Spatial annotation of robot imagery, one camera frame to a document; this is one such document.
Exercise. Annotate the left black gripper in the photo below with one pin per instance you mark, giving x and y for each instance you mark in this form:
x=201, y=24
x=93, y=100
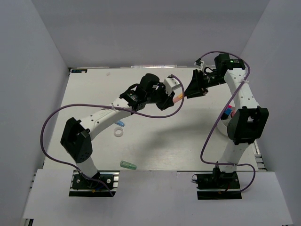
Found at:
x=168, y=100

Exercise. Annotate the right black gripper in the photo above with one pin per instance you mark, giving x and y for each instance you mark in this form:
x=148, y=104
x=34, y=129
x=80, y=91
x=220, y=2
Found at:
x=195, y=88

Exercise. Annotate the orange clear marker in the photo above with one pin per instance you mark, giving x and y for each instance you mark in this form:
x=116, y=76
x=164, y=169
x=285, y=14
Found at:
x=178, y=98

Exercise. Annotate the blue black highlighter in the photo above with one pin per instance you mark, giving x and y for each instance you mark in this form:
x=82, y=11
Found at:
x=224, y=116

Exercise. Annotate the pink capped clear tube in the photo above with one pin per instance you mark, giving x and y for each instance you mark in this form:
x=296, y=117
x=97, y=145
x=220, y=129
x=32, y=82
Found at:
x=233, y=113

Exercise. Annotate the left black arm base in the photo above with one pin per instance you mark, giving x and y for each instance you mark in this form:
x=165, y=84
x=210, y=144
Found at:
x=81, y=187

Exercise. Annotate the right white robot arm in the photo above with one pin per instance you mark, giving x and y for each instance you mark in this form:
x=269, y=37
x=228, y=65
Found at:
x=249, y=119

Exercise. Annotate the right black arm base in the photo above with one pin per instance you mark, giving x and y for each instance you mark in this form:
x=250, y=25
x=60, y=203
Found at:
x=217, y=185

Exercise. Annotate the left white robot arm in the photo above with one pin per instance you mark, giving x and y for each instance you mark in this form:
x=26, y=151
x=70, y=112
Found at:
x=78, y=134

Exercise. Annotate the white round divided container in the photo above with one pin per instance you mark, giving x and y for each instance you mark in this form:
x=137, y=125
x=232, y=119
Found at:
x=222, y=126

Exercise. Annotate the blue translucent cap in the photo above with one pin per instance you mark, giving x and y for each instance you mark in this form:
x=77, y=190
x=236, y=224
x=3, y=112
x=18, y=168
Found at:
x=120, y=123

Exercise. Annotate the green translucent cap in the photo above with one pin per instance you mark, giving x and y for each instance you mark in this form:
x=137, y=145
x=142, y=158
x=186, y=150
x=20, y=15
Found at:
x=128, y=165

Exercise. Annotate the left corner label sticker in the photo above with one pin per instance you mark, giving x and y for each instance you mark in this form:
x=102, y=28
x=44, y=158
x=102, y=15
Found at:
x=78, y=70

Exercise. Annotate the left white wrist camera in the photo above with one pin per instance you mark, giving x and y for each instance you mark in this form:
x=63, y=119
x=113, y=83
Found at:
x=171, y=84

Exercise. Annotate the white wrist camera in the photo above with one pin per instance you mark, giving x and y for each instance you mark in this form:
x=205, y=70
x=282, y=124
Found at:
x=199, y=64
x=171, y=84

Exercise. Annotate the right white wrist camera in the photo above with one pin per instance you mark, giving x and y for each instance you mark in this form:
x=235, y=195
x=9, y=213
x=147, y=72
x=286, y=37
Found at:
x=199, y=64

